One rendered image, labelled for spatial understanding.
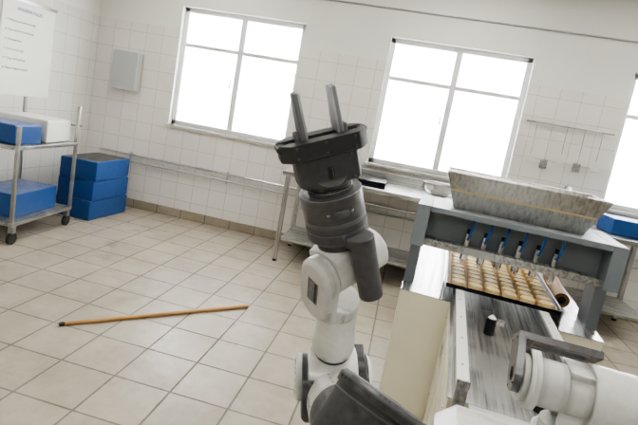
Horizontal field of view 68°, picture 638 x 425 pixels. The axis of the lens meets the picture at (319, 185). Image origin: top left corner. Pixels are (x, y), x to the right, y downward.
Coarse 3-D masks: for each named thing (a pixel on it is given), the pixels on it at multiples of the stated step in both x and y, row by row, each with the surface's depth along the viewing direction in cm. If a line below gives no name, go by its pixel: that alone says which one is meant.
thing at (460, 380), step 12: (456, 288) 175; (456, 300) 163; (456, 312) 151; (456, 324) 141; (456, 336) 133; (456, 348) 125; (456, 360) 119; (468, 360) 119; (456, 372) 113; (468, 372) 113; (456, 384) 107; (468, 384) 107; (456, 396) 108
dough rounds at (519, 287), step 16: (448, 256) 220; (448, 272) 193; (464, 272) 198; (480, 272) 202; (496, 272) 206; (480, 288) 175; (496, 288) 176; (512, 288) 180; (528, 288) 184; (544, 304) 169
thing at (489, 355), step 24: (480, 312) 172; (480, 336) 151; (504, 336) 154; (480, 360) 134; (504, 360) 136; (432, 384) 173; (480, 384) 120; (504, 384) 123; (432, 408) 148; (504, 408) 111
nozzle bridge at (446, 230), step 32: (416, 224) 179; (448, 224) 184; (480, 224) 180; (512, 224) 169; (416, 256) 190; (480, 256) 177; (512, 256) 177; (544, 256) 175; (576, 256) 172; (608, 256) 165; (608, 288) 163
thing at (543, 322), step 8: (536, 312) 171; (544, 312) 166; (536, 320) 169; (544, 320) 158; (552, 320) 160; (544, 328) 156; (552, 328) 152; (552, 336) 146; (560, 336) 147; (560, 360) 133
